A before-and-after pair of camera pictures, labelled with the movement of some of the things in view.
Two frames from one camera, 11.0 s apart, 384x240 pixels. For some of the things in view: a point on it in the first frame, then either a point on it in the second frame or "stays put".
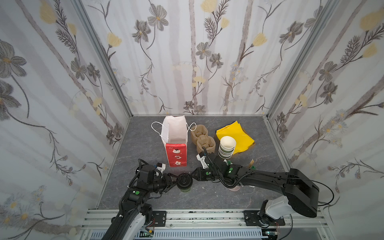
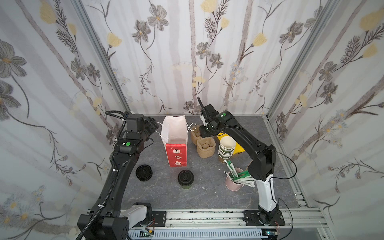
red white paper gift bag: x=173 y=132 stays put
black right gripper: x=201 y=174 → x=206 y=114
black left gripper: x=169 y=181 → x=150 y=125
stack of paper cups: x=227 y=146 stays put
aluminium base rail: x=209 y=224 stays put
